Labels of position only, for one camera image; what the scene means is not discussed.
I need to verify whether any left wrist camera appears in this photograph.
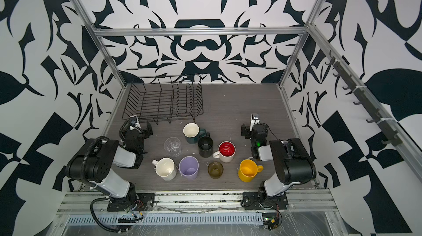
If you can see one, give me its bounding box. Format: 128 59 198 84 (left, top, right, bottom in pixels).
129 115 140 128

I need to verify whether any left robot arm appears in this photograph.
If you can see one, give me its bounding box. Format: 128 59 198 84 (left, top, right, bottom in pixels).
65 116 153 200

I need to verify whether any cream white mug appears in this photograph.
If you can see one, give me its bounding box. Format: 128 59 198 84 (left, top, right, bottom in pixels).
152 158 177 181

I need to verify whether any dark green mug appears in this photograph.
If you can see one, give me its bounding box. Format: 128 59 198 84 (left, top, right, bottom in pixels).
182 123 208 144

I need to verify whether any black wire dish rack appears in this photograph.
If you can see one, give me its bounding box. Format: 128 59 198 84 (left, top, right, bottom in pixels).
122 74 204 124

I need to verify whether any lavender cup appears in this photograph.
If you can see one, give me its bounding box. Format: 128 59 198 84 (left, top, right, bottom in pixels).
179 156 199 181

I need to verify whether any small green circuit board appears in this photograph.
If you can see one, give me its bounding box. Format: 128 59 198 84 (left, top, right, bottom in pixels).
263 213 281 231

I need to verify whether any white mug red inside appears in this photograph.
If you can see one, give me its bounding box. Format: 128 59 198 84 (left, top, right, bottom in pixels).
212 141 236 163

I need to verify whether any black mug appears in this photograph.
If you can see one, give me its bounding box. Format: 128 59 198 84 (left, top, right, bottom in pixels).
197 136 214 158

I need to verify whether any white slotted cable duct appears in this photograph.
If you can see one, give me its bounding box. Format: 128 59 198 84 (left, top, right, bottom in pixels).
64 212 264 226

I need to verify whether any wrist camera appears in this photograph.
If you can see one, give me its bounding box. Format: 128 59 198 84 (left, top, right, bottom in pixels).
250 113 260 131
129 115 140 128

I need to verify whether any clear glass cup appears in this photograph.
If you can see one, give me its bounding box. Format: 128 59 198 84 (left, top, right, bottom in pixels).
164 137 182 158

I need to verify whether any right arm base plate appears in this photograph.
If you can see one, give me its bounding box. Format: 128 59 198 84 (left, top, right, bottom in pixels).
241 192 289 210

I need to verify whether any grey wall hook rail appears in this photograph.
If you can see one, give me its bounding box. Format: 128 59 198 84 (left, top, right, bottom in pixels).
326 50 403 147

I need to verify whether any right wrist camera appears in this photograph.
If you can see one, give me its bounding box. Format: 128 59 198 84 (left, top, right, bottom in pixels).
250 113 260 131

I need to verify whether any yellow mug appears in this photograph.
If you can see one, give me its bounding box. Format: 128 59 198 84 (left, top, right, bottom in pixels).
238 159 264 183

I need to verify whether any olive glass cup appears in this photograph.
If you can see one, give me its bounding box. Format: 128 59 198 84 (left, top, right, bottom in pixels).
208 161 224 179

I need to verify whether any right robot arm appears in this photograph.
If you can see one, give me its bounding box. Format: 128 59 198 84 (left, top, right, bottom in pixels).
241 123 317 198

